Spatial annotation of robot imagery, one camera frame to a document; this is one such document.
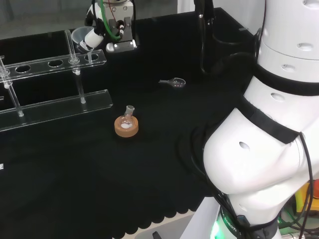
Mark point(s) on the small round-bottom glass flask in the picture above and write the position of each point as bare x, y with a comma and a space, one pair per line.
125, 120

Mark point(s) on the clear plastic funnel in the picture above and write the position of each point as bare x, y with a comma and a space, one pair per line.
78, 33

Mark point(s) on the clear glass weighing funnel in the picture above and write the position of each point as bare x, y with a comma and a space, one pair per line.
177, 83

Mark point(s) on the clear acrylic funnel stand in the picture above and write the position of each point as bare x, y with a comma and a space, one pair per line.
62, 108

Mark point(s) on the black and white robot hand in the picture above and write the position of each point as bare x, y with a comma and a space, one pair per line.
123, 25

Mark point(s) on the black bench cloth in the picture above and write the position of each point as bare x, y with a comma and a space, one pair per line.
99, 174

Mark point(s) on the pale board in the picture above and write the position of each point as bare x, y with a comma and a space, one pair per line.
172, 221

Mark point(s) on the yellow stop button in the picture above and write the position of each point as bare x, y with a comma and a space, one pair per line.
316, 184

